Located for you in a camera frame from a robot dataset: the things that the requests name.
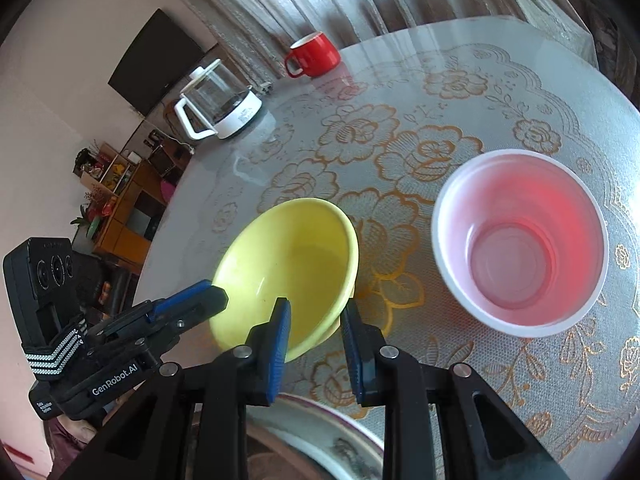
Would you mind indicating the gold floral lace tablecloth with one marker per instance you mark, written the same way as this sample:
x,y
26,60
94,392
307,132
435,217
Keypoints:
x,y
400,135

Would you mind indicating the pink plastic cup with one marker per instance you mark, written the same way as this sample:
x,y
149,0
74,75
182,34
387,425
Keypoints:
x,y
520,245

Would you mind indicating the small black monitor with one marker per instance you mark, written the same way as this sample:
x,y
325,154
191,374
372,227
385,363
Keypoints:
x,y
160,159

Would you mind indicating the white plate with red print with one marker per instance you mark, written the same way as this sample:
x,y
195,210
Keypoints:
x,y
320,440

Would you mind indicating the orange wooden cabinet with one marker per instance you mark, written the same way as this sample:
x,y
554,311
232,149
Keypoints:
x,y
130,215

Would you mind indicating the wooden shelf with ornaments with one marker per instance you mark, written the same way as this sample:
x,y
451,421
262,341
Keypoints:
x,y
107,167

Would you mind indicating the red mug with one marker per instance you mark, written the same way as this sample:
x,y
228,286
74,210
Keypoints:
x,y
315,55

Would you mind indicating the yellow bowl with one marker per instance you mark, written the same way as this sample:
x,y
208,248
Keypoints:
x,y
285,270

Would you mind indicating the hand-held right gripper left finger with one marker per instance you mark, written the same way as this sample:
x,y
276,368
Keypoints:
x,y
278,350

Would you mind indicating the black flat television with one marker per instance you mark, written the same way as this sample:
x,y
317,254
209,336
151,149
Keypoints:
x,y
150,60

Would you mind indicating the black sofa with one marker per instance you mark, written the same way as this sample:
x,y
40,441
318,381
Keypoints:
x,y
100,280

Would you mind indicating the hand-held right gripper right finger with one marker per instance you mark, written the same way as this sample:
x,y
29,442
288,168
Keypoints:
x,y
351,355

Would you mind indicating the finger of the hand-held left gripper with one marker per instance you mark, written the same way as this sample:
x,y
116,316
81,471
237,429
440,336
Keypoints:
x,y
192,300
125,320

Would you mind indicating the pink ball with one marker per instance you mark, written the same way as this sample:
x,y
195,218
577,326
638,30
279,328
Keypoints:
x,y
167,190

